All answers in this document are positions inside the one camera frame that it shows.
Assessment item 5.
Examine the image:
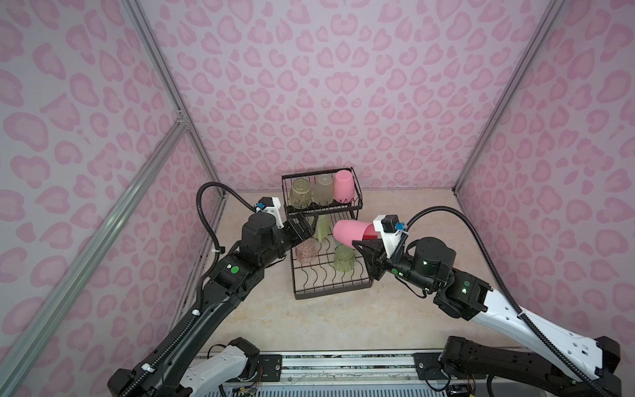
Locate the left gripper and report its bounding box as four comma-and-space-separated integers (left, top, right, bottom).
260, 211, 318, 271

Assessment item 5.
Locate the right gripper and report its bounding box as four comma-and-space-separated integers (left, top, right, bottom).
351, 237, 438, 293

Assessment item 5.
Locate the clear pink plastic cup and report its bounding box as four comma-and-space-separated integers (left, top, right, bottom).
295, 238, 318, 266

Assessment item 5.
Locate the pale green mug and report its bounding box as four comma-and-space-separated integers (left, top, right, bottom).
314, 215, 331, 243

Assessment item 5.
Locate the bright green plastic cup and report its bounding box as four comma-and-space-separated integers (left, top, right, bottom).
289, 178, 313, 211

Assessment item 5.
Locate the pale green textured cup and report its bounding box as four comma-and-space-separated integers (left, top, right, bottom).
313, 174, 334, 206

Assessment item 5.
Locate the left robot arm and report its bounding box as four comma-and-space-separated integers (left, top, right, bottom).
107, 212, 316, 396

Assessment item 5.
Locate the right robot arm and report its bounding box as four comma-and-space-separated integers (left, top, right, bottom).
352, 238, 622, 396

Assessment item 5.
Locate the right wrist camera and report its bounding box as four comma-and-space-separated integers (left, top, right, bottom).
373, 214, 407, 258

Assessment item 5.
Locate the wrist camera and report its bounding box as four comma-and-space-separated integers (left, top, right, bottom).
373, 214, 407, 258
256, 197, 284, 229

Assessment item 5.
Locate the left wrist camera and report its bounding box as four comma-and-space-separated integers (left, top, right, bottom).
256, 197, 284, 229

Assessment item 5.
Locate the black wire dish rack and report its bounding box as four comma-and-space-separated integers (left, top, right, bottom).
281, 167, 373, 300

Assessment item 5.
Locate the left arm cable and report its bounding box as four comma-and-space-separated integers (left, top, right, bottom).
195, 181, 256, 254

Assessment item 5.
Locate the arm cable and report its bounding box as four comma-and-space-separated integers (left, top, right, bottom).
403, 205, 611, 397
195, 181, 256, 254

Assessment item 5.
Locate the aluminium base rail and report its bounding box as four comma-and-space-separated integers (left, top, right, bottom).
133, 346, 572, 397

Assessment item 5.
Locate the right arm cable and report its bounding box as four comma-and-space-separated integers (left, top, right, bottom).
403, 205, 611, 397

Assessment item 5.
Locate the aluminium frame post left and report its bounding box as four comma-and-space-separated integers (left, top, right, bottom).
121, 0, 219, 181

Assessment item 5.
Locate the aluminium frame post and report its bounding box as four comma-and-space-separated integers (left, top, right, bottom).
452, 0, 569, 197
121, 0, 219, 181

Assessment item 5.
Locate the aluminium frame post right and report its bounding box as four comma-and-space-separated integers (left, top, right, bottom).
452, 0, 569, 197

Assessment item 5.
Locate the aluminium frame diagonal bar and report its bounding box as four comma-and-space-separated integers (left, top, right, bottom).
1, 119, 190, 396

